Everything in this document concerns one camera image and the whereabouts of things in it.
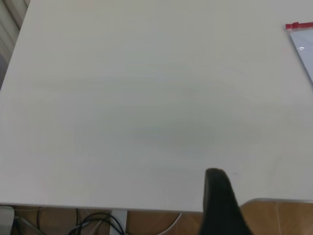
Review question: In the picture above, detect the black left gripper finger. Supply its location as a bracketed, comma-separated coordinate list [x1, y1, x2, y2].
[198, 168, 253, 235]

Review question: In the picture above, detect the clear zip bag red zipper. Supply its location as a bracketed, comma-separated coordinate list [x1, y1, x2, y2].
[285, 21, 313, 89]

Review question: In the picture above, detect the white table leg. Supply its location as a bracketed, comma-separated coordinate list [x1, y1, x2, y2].
[111, 210, 128, 235]

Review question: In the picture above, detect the grey box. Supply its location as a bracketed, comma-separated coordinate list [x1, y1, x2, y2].
[0, 206, 15, 235]

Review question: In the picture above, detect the grey folded curtain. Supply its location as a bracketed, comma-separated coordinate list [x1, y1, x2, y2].
[0, 0, 33, 90]

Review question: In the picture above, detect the white floor cable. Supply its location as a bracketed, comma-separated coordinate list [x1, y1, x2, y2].
[156, 212, 183, 235]

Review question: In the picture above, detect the dark blue floor cable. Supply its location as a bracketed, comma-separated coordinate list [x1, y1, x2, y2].
[67, 211, 124, 235]

